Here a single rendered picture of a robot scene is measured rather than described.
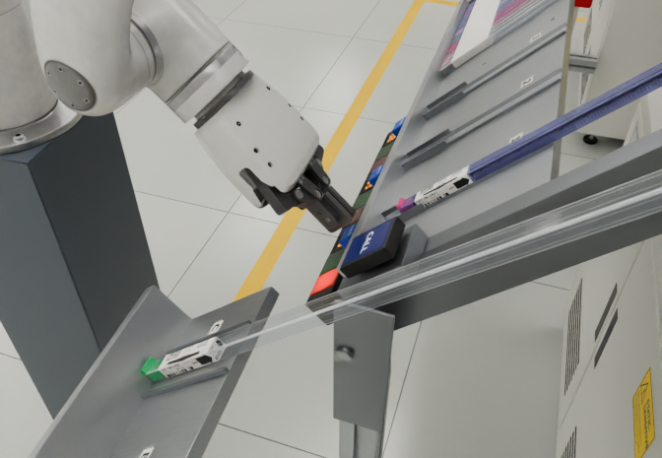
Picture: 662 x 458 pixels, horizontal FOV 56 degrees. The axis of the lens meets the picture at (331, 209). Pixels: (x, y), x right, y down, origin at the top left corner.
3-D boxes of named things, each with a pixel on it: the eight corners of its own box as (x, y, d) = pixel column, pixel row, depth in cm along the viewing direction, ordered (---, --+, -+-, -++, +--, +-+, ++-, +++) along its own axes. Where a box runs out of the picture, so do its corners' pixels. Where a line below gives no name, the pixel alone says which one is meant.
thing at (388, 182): (385, 320, 58) (334, 270, 56) (484, 34, 106) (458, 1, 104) (395, 316, 57) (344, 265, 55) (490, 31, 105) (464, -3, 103)
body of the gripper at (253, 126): (217, 85, 64) (291, 162, 67) (166, 137, 57) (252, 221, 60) (260, 44, 59) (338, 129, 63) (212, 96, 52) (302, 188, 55)
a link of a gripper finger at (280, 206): (232, 139, 58) (277, 144, 62) (254, 216, 56) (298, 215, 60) (240, 134, 57) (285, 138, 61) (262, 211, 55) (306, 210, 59)
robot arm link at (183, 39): (192, 77, 51) (243, 28, 57) (66, -52, 47) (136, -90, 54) (147, 122, 57) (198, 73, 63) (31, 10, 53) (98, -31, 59)
